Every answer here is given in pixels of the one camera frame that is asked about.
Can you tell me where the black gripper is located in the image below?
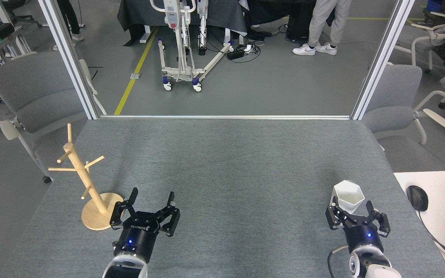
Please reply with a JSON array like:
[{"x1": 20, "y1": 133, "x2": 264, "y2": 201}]
[
  {"x1": 325, "y1": 196, "x2": 391, "y2": 254},
  {"x1": 109, "y1": 188, "x2": 181, "y2": 264}
]

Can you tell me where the white faceted cup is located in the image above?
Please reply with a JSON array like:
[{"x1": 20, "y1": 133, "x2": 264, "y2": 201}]
[{"x1": 333, "y1": 180, "x2": 365, "y2": 215}]

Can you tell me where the wooden cup rack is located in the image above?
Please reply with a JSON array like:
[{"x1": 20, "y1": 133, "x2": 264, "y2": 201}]
[{"x1": 48, "y1": 124, "x2": 126, "y2": 231}]

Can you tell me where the black computer mouse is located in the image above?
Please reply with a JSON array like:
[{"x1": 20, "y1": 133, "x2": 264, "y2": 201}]
[{"x1": 406, "y1": 185, "x2": 429, "y2": 212}]

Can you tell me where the grey padded chair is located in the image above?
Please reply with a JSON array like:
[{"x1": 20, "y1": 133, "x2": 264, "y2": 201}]
[
  {"x1": 362, "y1": 63, "x2": 445, "y2": 151},
  {"x1": 0, "y1": 51, "x2": 107, "y2": 184}
]

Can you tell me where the person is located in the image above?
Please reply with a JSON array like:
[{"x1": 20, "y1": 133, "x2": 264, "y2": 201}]
[
  {"x1": 292, "y1": 0, "x2": 352, "y2": 56},
  {"x1": 54, "y1": 0, "x2": 85, "y2": 51}
]

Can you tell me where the black box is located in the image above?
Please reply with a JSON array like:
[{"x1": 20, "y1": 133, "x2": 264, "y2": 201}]
[{"x1": 287, "y1": 2, "x2": 316, "y2": 42}]

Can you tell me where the white stand on wheels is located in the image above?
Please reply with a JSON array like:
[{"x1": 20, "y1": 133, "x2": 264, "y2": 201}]
[{"x1": 149, "y1": 0, "x2": 235, "y2": 92}]

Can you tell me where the white mesh office chair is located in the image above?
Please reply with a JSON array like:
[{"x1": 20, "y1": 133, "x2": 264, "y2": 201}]
[{"x1": 394, "y1": 3, "x2": 445, "y2": 74}]

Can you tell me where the dark table cloth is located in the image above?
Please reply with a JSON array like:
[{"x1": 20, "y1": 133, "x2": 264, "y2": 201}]
[{"x1": 117, "y1": 0, "x2": 247, "y2": 47}]

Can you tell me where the equipment cart with green light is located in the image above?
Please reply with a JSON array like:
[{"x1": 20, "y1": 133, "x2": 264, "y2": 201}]
[{"x1": 0, "y1": 21, "x2": 32, "y2": 62}]

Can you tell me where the black mouse cable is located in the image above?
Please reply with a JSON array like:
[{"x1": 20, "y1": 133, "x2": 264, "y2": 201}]
[{"x1": 418, "y1": 210, "x2": 445, "y2": 271}]

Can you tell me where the silver table edge rail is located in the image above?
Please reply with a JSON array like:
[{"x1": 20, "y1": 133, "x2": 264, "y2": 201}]
[{"x1": 99, "y1": 115, "x2": 351, "y2": 120}]

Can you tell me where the silver frame post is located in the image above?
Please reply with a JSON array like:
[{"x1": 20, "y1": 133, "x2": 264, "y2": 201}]
[
  {"x1": 38, "y1": 0, "x2": 99, "y2": 120},
  {"x1": 351, "y1": 0, "x2": 415, "y2": 120}
]

